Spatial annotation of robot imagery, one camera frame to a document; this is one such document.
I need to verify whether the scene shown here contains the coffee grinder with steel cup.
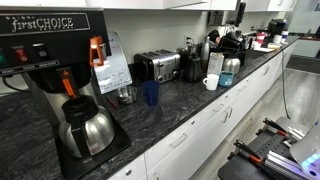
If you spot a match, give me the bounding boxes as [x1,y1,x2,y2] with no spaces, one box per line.
[176,44,198,70]

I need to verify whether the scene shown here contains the white paper cup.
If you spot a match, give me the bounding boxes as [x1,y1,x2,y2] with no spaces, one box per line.
[273,35,282,44]

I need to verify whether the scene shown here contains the black orange clamp rear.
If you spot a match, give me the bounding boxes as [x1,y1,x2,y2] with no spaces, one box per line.
[256,118,287,136]

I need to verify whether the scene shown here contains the steel coffee carafe on brewer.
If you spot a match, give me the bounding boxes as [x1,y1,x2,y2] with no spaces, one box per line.
[58,95,115,158]

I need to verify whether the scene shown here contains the black orange clamp front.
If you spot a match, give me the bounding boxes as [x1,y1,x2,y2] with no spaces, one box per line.
[227,140,263,163]

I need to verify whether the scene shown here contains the white lower cabinet drawers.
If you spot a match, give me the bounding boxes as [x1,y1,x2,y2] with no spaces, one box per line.
[108,43,295,180]

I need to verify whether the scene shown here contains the black commercial coffee brewer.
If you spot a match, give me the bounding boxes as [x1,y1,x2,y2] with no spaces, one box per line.
[0,7,131,180]

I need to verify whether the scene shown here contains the white ceramic mug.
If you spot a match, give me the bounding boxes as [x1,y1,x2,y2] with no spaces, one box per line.
[203,74,219,91]

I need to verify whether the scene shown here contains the small steel bowl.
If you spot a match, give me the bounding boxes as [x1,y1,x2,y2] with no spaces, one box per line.
[115,86,137,104]

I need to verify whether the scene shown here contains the white overhead cabinet door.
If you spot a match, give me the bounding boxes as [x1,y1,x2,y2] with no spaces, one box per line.
[163,0,238,10]

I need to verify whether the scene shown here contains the black orange clamp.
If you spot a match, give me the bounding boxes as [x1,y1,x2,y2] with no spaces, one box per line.
[256,118,287,136]
[227,140,263,163]

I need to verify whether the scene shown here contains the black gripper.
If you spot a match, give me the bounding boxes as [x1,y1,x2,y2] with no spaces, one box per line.
[234,2,246,27]

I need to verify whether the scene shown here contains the chrome four-slot toaster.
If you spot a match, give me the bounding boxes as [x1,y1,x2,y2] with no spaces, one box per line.
[134,49,180,83]

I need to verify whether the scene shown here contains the teal insulated mug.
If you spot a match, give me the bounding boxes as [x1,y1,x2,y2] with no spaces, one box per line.
[219,71,234,87]

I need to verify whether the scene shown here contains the dark blue plastic cup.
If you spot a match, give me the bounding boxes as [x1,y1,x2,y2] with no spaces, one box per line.
[143,80,159,106]

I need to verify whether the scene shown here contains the steel thermal carafe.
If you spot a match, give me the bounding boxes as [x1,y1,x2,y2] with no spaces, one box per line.
[223,54,241,74]

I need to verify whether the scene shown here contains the black hanging cable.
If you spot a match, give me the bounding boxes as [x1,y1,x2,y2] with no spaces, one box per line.
[280,49,292,120]

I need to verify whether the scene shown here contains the wall power outlet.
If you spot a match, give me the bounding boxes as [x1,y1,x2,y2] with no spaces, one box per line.
[184,35,192,45]

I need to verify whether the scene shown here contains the steel water bottle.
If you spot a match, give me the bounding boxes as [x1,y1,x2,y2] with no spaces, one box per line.
[200,36,210,72]

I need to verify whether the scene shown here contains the black robot cart platform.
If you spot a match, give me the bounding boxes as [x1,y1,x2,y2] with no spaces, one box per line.
[217,116,320,180]

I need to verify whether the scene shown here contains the white carton box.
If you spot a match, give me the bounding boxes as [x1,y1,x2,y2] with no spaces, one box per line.
[207,52,224,75]

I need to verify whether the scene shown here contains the yellow sponge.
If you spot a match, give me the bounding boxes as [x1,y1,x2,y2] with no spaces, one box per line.
[267,43,281,50]

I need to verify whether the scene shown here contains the black gooseneck kettle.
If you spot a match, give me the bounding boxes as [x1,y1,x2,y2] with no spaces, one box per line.
[183,53,202,83]

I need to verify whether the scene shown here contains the small whiteboard with writing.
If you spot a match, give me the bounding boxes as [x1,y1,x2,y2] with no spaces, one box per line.
[94,32,132,94]

